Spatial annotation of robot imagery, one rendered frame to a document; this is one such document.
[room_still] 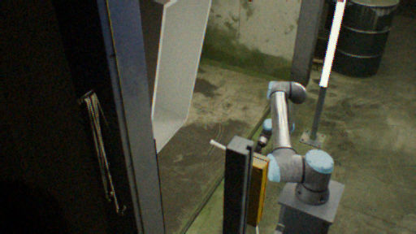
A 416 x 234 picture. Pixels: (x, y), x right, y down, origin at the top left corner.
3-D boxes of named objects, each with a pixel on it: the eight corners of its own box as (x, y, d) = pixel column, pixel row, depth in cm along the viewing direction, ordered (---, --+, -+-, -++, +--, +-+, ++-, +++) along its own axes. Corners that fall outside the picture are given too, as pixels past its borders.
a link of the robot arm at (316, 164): (331, 192, 203) (338, 168, 193) (299, 189, 204) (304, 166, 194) (326, 171, 215) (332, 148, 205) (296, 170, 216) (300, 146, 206)
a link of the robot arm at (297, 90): (309, 79, 243) (292, 123, 304) (290, 78, 244) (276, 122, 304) (310, 94, 238) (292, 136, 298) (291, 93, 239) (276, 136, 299)
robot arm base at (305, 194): (332, 188, 219) (335, 175, 213) (324, 210, 205) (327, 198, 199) (301, 176, 226) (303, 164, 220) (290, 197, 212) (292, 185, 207)
